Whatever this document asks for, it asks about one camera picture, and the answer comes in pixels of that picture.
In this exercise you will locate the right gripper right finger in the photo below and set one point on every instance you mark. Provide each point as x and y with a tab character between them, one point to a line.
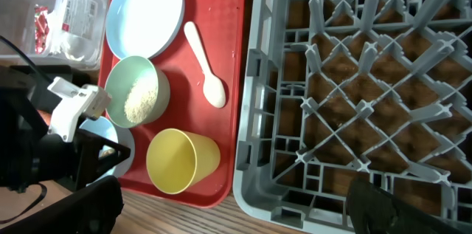
375	211

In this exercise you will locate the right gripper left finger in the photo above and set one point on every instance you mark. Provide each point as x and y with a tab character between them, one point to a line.
93	209

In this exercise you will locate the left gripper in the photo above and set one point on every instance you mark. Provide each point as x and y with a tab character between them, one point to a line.
78	162

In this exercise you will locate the light blue small bowl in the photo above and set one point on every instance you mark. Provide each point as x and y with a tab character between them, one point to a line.
103	127

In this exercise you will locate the white rice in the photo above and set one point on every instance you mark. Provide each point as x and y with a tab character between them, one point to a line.
140	103

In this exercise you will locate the green bowl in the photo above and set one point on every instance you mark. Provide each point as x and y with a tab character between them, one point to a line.
119	83

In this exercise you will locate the yellow plastic cup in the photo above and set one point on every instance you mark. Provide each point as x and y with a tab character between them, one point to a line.
176	160

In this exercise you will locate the red snack wrapper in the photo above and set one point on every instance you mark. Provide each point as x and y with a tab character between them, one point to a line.
41	28

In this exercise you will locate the light blue plate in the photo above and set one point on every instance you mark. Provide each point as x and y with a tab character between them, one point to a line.
142	28

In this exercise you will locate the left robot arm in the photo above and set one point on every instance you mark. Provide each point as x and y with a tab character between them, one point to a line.
17	115

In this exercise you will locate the grey dishwasher rack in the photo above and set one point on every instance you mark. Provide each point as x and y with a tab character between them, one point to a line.
339	90

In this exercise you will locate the clear plastic bin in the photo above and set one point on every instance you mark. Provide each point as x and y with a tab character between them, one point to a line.
18	27

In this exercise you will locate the white plastic spoon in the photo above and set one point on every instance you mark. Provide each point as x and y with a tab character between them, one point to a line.
212	86

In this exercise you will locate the red serving tray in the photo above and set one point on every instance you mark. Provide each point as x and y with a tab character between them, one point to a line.
220	24

